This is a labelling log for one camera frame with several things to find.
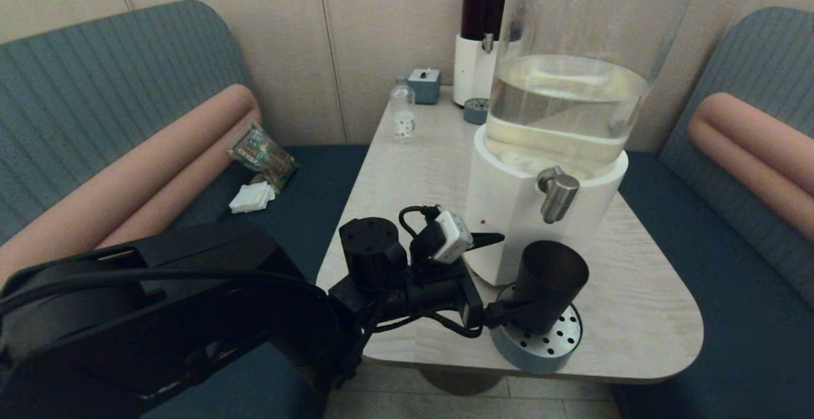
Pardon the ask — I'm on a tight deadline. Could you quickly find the black tapered cup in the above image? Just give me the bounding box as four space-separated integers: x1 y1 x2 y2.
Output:
513 240 590 336

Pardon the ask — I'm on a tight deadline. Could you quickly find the metal dispenser tap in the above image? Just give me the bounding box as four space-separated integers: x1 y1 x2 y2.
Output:
536 165 581 224

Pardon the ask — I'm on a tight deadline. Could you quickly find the large round perforated drip tray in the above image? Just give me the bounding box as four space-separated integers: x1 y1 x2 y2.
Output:
489 283 584 375

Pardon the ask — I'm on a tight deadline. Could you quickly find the small round drip tray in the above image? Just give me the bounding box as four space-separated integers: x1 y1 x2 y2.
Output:
463 97 494 126

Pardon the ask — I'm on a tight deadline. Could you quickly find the small clear plastic bottle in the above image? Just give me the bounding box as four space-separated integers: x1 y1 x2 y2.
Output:
390 76 417 144

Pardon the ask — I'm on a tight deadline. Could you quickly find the blue-grey square box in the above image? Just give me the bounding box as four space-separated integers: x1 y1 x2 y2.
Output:
408 67 442 106

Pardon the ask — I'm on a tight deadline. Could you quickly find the large clear water dispenser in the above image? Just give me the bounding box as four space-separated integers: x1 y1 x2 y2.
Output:
463 0 705 287

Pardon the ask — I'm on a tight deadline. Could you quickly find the white napkin stack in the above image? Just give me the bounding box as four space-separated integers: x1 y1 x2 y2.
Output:
228 181 277 215

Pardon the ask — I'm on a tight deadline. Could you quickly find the dark drink dispenser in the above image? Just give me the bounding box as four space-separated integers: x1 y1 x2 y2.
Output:
453 0 527 109

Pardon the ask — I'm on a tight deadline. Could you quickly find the green snack packet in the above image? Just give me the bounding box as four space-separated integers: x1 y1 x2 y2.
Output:
226 122 300 192

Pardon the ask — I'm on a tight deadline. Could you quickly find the teal bench with wooden base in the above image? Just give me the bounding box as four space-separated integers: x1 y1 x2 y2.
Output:
609 6 814 419
0 0 371 419

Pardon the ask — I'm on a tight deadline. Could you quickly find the pink bolster cushion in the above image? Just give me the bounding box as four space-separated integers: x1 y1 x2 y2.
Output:
0 83 263 286
689 92 814 244

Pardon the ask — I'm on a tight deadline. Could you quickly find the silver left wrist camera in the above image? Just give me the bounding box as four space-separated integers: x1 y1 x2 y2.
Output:
431 210 474 264

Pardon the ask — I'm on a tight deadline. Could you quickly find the gold table pedestal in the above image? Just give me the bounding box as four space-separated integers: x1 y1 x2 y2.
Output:
417 367 507 397

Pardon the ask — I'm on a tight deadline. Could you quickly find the black left camera cable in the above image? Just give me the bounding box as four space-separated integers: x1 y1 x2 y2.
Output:
362 205 487 340

